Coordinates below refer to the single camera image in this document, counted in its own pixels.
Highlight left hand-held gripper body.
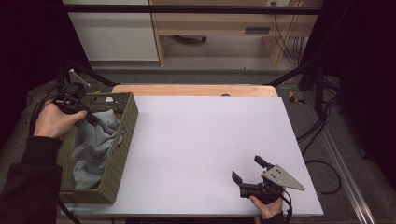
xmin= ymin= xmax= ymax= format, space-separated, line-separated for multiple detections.
xmin=53 ymin=68 xmax=92 ymax=117

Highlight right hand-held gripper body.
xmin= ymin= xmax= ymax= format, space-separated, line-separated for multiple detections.
xmin=238 ymin=163 xmax=306 ymax=205

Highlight grey cloth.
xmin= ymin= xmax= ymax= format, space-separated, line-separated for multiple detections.
xmin=70 ymin=108 xmax=123 ymax=190

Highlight green woven basket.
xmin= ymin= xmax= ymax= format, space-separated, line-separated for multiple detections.
xmin=57 ymin=91 xmax=140 ymax=205

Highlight person's right hand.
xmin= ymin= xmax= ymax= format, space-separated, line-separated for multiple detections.
xmin=248 ymin=186 xmax=286 ymax=220

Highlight person's left hand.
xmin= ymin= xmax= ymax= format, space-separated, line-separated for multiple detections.
xmin=33 ymin=100 xmax=88 ymax=140

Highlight black metal stand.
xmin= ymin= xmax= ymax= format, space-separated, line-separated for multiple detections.
xmin=262 ymin=59 xmax=327 ymax=117
xmin=55 ymin=59 xmax=121 ymax=89

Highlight black curtain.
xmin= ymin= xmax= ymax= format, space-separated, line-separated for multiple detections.
xmin=299 ymin=0 xmax=396 ymax=189
xmin=0 ymin=0 xmax=93 ymax=149

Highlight yellow and black tool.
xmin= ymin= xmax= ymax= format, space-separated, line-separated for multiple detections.
xmin=287 ymin=91 xmax=306 ymax=105

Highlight white cabinet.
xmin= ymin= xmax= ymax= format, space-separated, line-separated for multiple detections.
xmin=61 ymin=0 xmax=161 ymax=63

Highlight black horizontal bar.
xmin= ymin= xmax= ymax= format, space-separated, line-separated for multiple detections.
xmin=61 ymin=4 xmax=325 ymax=16

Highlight wooden desk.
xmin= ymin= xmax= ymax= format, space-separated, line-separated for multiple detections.
xmin=148 ymin=0 xmax=325 ymax=67

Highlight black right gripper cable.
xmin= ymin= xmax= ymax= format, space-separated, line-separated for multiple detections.
xmin=280 ymin=189 xmax=294 ymax=224

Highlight black floor cables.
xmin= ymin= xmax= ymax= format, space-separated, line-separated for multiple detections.
xmin=295 ymin=94 xmax=344 ymax=196

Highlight aluminium floor rail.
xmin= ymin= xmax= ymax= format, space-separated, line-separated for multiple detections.
xmin=302 ymin=91 xmax=378 ymax=224

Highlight black hanging cables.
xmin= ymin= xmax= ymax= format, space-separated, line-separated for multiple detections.
xmin=272 ymin=2 xmax=305 ymax=65

